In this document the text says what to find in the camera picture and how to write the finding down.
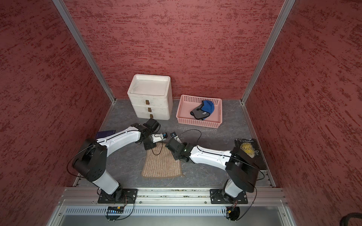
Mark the left corner aluminium post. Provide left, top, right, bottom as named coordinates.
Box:
left=52, top=0, right=117, bottom=104

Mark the black book gold cover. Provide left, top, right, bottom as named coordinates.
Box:
left=234, top=138, right=267, bottom=170

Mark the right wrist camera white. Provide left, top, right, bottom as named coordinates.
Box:
left=174, top=136, right=182, bottom=144

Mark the corner aluminium post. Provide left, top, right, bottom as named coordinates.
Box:
left=52, top=0, right=117, bottom=104
left=241, top=0, right=295, bottom=105

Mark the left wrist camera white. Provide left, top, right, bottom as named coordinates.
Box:
left=151, top=133, right=168, bottom=143

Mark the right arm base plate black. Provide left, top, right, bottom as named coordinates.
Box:
left=210, top=189, right=248, bottom=204

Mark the beige striped square dishcloth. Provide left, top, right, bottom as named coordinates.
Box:
left=141, top=143, right=183, bottom=179

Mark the right corner aluminium post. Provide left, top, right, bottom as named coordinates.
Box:
left=241, top=0, right=295, bottom=105

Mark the aluminium front rail frame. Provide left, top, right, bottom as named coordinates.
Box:
left=48, top=187, right=296, bottom=226

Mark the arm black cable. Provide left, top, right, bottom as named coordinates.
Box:
left=151, top=137, right=165, bottom=156
left=179, top=129, right=203, bottom=147

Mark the white three-drawer storage unit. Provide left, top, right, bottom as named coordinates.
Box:
left=127, top=74, right=173, bottom=120

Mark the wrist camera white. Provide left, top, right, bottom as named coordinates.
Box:
left=174, top=136, right=182, bottom=144
left=151, top=133, right=168, bottom=143

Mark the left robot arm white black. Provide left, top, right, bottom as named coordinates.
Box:
left=71, top=118, right=168, bottom=202

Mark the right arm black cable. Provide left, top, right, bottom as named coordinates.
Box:
left=179, top=129, right=203, bottom=147

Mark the purple book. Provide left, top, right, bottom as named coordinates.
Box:
left=95, top=130, right=116, bottom=139

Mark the pink perforated plastic basket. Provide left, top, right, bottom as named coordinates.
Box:
left=176, top=95, right=222, bottom=129

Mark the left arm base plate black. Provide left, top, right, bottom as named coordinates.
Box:
left=97, top=188, right=138, bottom=205

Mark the blue grey microfibre cloth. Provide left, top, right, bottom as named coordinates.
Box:
left=190, top=100, right=215, bottom=120

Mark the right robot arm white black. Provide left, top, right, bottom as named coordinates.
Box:
left=165, top=135, right=260, bottom=198

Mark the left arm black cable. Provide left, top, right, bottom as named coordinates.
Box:
left=151, top=137, right=165, bottom=156

